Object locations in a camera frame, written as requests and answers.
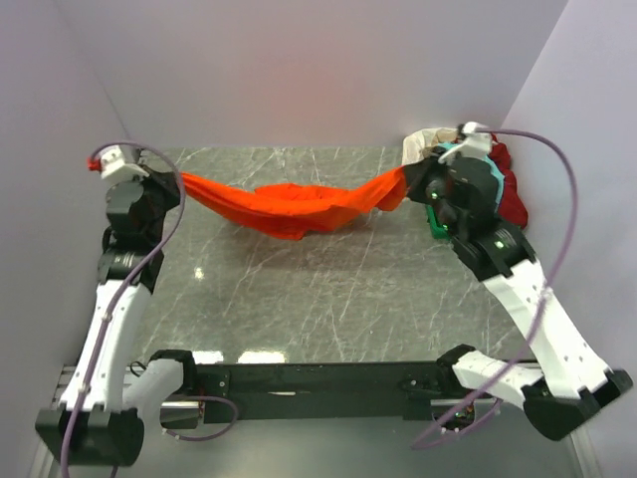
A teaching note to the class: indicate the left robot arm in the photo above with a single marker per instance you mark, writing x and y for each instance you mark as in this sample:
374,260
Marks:
99,421

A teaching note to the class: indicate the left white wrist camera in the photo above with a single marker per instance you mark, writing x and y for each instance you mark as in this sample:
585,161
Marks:
113,167

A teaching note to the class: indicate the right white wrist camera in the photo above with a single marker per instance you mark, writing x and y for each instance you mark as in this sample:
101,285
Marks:
474,140

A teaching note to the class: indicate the green t shirt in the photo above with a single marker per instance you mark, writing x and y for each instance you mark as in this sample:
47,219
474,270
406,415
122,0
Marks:
439,231

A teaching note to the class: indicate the dark red t shirt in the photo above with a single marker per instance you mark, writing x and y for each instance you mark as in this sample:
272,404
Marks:
511,206

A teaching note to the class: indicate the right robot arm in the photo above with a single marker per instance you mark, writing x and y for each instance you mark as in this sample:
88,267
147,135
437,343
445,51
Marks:
570,383

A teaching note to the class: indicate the black base beam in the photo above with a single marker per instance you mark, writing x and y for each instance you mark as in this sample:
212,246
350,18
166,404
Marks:
263,391

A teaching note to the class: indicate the cream white t shirt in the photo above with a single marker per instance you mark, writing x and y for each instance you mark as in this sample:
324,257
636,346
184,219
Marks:
413,148

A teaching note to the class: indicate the teal t shirt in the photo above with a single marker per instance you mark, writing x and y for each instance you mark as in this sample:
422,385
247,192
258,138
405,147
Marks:
495,172

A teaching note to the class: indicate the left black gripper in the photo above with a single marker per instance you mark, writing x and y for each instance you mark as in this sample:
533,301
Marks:
166,185

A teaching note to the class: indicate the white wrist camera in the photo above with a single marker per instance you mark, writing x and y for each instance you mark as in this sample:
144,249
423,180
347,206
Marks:
113,167
474,140

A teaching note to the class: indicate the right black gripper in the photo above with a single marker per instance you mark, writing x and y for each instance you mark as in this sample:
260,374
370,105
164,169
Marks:
420,174

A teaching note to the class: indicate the beige t shirt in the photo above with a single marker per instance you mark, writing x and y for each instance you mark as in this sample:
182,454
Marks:
435,136

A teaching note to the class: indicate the orange t shirt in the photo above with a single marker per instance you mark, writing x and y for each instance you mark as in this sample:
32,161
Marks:
290,211

